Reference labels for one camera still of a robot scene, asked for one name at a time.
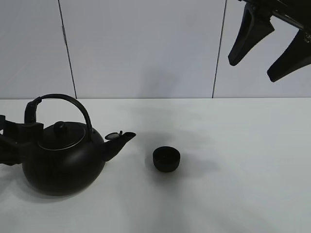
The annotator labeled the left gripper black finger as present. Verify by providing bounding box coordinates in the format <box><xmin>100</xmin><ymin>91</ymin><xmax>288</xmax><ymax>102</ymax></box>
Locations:
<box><xmin>0</xmin><ymin>115</ymin><xmax>43</xmax><ymax>166</ymax></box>

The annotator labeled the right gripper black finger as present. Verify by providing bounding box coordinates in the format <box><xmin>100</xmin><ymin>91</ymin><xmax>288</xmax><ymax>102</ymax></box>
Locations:
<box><xmin>228</xmin><ymin>4</ymin><xmax>275</xmax><ymax>66</ymax></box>
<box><xmin>267</xmin><ymin>30</ymin><xmax>311</xmax><ymax>82</ymax></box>

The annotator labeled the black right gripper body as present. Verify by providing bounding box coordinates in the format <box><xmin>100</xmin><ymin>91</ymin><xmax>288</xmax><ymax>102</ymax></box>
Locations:
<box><xmin>245</xmin><ymin>0</ymin><xmax>311</xmax><ymax>34</ymax></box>

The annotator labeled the black round teapot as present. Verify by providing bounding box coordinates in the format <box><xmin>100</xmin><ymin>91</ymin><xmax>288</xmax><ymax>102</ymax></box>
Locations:
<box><xmin>22</xmin><ymin>94</ymin><xmax>136</xmax><ymax>196</ymax></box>

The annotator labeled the small black teacup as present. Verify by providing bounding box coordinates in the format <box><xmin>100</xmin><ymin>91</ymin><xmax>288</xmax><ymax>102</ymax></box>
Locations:
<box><xmin>152</xmin><ymin>146</ymin><xmax>181</xmax><ymax>173</ymax></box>

